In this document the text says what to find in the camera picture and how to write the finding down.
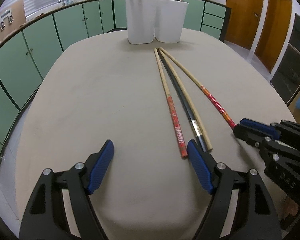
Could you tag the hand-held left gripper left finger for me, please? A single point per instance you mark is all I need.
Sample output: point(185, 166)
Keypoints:
point(101, 166)

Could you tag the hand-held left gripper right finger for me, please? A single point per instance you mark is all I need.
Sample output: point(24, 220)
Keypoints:
point(200, 170)

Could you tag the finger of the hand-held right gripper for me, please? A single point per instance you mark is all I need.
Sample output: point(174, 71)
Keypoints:
point(257, 127)
point(247, 133)

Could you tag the plain wooden chopstick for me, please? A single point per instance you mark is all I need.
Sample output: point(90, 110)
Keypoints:
point(202, 128)

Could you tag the white two-compartment utensil holder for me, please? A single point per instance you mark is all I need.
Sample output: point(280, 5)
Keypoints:
point(142, 20)

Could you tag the brown stool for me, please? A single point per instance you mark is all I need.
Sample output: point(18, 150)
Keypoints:
point(291, 205)

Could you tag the wooden door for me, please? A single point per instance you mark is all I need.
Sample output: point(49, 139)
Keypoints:
point(242, 12)
point(275, 30)

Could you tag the green lower kitchen cabinets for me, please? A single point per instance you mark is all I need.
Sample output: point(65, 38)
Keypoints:
point(7, 62)

